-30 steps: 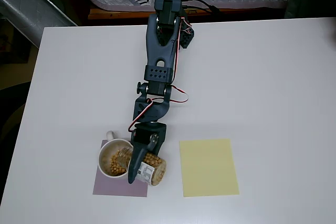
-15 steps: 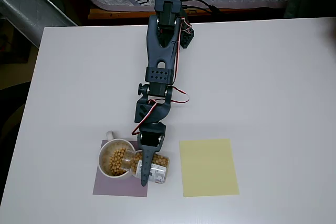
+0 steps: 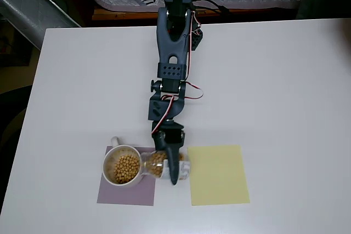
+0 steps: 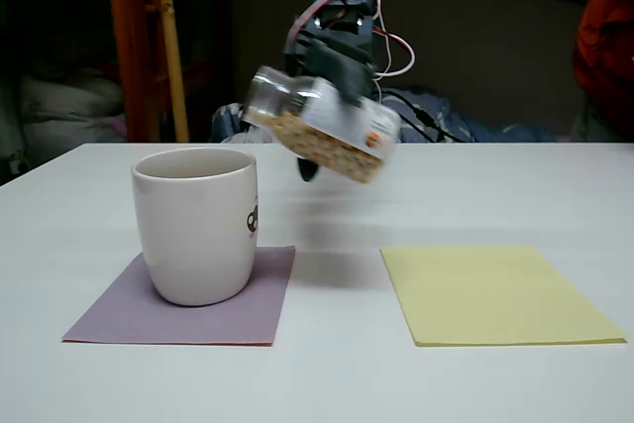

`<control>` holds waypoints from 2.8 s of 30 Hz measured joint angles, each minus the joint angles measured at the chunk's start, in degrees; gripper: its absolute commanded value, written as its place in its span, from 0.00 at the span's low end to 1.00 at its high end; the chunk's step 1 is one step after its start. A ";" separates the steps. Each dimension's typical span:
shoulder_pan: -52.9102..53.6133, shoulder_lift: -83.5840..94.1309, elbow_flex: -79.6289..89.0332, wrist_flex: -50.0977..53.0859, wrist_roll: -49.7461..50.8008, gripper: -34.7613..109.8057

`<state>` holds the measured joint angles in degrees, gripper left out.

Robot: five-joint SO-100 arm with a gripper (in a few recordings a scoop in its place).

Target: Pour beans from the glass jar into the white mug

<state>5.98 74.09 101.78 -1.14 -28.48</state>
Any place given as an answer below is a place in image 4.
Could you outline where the yellow bamboo pole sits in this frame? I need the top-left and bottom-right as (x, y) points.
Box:
(152, 0), (191, 143)

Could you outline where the yellow paper square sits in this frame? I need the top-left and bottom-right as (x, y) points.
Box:
(379, 244), (629, 348)

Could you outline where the grey pillow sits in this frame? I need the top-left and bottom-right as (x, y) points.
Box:
(19, 76), (128, 157)

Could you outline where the glass jar of soybeans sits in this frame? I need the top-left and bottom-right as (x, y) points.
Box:
(241, 64), (401, 185)

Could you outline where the red and white servo cable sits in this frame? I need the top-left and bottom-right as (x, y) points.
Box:
(284, 0), (416, 97)

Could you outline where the red-brown wooden post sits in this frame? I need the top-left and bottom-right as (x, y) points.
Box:
(102, 0), (164, 143)

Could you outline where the black cable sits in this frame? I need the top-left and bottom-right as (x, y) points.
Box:
(398, 113), (440, 142)
(390, 90), (447, 142)

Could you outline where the purple paper square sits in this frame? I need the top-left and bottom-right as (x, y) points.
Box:
(61, 244), (297, 347)

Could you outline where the white ceramic mug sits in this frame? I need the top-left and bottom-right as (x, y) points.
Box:
(130, 147), (259, 307)

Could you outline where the patterned bed blanket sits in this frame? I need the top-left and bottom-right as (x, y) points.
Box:
(211, 88), (554, 144)

